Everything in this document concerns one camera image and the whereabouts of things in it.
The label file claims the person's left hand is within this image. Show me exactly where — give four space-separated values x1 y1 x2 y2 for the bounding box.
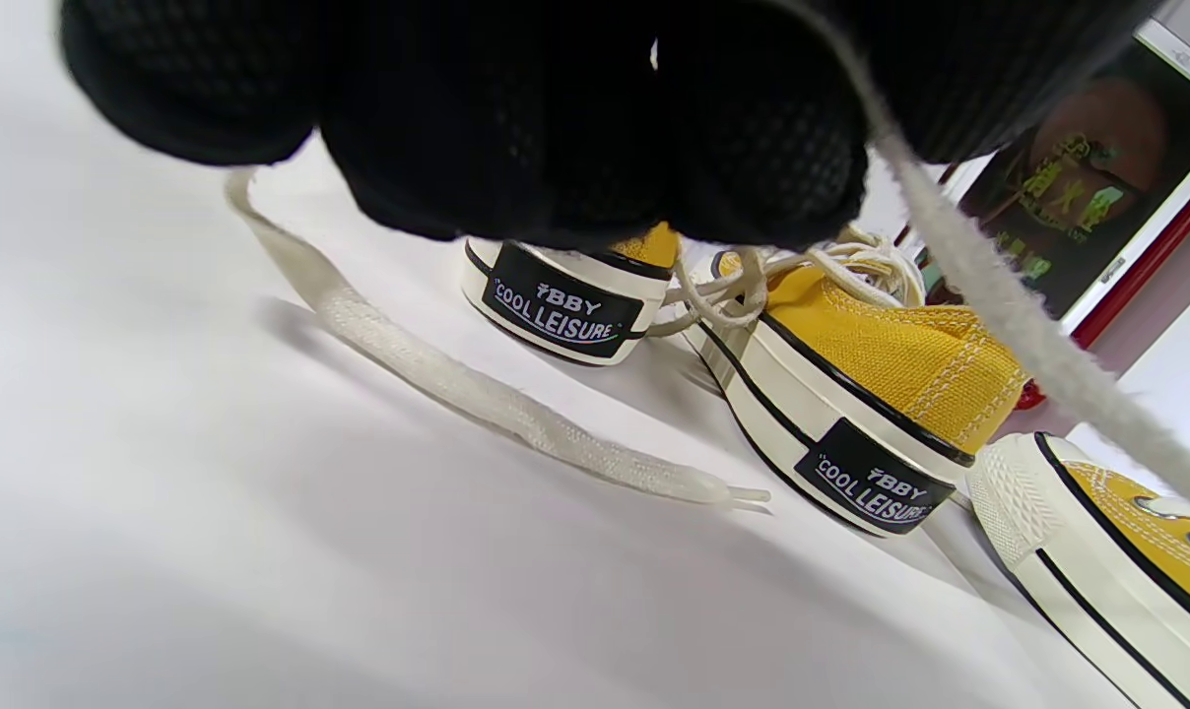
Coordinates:
58 0 1162 252

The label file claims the red ceiling pipe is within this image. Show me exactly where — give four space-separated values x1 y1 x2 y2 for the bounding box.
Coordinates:
1014 162 1190 413

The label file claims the yellow canvas shoe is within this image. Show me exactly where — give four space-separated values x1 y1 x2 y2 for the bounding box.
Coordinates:
682 251 1031 540
967 431 1190 709
460 222 682 367

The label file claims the white shoe lace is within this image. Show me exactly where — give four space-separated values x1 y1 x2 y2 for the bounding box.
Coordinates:
669 226 928 331
224 20 1190 518

